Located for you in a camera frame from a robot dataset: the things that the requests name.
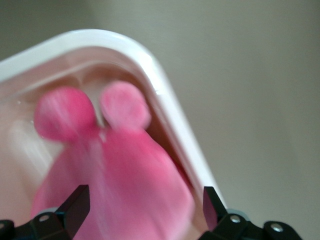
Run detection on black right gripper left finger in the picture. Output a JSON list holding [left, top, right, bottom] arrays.
[[28, 184, 91, 240]]

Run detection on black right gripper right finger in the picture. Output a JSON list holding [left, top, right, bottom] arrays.
[[202, 186, 253, 240]]

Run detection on pink plush toy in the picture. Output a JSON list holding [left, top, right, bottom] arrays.
[[29, 81, 196, 240]]

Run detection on pink translucent plastic box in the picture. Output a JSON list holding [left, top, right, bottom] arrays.
[[0, 28, 229, 240]]

